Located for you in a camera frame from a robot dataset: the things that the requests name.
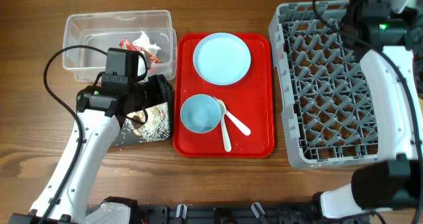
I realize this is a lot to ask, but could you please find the light blue bowl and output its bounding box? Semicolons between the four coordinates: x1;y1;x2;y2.
180;94;221;134

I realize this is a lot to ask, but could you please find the white tissue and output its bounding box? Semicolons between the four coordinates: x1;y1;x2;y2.
132;31;161;56

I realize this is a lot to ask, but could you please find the red snack wrapper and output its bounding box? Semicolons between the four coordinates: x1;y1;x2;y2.
119;38;161;64

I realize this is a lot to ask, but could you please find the light blue plate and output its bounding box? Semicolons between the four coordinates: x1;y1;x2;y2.
192;32;252;86

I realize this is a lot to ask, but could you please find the white plastic spoon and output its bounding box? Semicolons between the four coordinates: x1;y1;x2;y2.
217;100;231;152

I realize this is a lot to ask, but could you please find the pink plastic fork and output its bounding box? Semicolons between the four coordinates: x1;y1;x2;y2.
214;97;251;136

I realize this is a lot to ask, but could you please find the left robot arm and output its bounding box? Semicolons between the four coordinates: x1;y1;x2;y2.
9;48;174;223

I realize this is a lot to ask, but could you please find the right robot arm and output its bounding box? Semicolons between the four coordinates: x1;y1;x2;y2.
311;0;422;223

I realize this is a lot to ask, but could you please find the grey dishwasher rack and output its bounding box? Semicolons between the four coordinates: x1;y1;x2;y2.
268;0;378;169

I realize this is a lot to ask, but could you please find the black plastic tray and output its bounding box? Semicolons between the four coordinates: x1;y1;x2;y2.
111;80;174;147

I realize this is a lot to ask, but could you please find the food scraps and rice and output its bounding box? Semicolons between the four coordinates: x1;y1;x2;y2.
122;103;171;144

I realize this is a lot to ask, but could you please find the clear plastic bin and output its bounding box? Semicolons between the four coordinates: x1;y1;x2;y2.
63;10;177;80

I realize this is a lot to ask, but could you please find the red serving tray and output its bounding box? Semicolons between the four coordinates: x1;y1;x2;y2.
173;33;275;158

